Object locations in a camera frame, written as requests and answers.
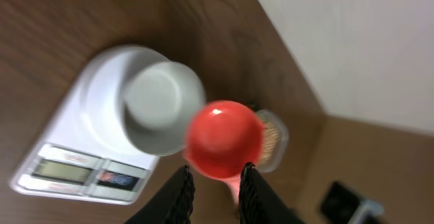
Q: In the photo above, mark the white digital kitchen scale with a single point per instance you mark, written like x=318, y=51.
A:
x=84, y=152

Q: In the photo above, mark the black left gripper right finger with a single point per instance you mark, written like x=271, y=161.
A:
x=259, y=204

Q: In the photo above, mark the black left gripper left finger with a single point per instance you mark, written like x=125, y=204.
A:
x=172, y=204

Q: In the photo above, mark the light grey round bowl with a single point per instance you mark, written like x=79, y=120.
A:
x=159, y=104

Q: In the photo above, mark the clear container of soybeans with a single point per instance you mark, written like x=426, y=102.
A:
x=275, y=142

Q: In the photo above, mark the red plastic measuring scoop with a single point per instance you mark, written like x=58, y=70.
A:
x=220, y=139

